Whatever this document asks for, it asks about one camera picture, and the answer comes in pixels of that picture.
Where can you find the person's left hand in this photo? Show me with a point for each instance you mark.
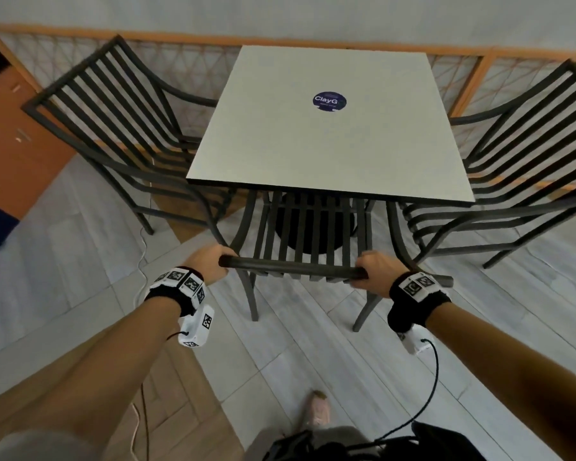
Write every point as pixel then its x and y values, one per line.
pixel 204 264

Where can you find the person's right hand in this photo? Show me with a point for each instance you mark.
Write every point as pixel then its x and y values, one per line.
pixel 381 276

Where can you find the dark metal slatted chair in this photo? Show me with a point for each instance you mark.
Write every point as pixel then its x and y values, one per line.
pixel 293 268
pixel 72 71
pixel 470 121

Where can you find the person's left forearm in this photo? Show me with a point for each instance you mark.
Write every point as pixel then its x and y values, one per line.
pixel 86 369

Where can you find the person's right forearm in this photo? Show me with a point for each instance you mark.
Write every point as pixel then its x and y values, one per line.
pixel 509 369

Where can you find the person's right shoe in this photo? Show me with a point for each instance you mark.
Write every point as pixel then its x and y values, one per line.
pixel 319 408

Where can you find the person's right leg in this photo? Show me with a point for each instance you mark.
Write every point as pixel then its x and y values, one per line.
pixel 336 434

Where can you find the person's grey shirt sleeve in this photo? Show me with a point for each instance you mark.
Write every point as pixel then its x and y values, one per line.
pixel 43 448

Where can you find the white square table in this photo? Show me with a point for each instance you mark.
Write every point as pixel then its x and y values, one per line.
pixel 317 153

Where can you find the black chest pack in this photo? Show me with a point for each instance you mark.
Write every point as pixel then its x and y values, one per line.
pixel 441 444

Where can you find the blue round sticker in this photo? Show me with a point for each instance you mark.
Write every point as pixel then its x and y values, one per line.
pixel 329 101

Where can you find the orange wooden door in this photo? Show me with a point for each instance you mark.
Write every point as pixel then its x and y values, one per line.
pixel 14 158

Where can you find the orange wooden railing with netting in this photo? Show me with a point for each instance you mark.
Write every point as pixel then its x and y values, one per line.
pixel 173 38

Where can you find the black wristband with white camera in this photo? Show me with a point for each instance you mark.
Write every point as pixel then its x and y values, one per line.
pixel 410 312
pixel 173 292

